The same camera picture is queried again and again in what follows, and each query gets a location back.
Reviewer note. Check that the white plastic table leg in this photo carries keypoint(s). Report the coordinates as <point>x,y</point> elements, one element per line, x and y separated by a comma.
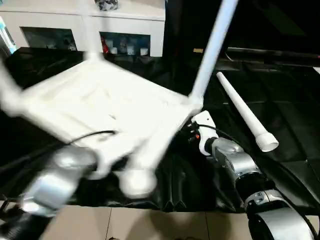
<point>93,30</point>
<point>10,92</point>
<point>242,107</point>
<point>215,50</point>

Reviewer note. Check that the white plastic table top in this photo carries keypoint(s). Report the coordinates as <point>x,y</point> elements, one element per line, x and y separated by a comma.
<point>100,107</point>

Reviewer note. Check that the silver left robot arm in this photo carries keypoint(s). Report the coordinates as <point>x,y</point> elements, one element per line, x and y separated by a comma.
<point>55,175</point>

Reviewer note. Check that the black mat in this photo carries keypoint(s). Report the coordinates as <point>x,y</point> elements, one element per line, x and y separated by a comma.
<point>187,180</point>

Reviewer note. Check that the small tan label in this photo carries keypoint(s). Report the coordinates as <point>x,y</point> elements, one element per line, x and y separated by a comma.
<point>198,50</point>

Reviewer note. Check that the red bottle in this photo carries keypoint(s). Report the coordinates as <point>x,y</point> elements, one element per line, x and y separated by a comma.
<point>105,46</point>

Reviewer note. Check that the flat white board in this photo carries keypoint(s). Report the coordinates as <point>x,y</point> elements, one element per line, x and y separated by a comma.
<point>317,69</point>

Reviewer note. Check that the dark object on cabinet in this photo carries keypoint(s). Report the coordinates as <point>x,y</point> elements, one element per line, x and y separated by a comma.
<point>107,5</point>

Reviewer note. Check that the white cabinet with glass doors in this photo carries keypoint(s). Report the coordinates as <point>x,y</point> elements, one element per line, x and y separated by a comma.
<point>50,22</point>

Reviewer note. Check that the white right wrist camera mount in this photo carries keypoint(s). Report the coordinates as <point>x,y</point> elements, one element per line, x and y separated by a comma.
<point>205,125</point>

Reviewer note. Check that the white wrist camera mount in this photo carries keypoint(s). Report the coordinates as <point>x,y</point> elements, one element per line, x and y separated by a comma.
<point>205,125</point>
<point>105,162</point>

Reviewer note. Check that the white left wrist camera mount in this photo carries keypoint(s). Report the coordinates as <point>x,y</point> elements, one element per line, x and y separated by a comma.
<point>105,162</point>

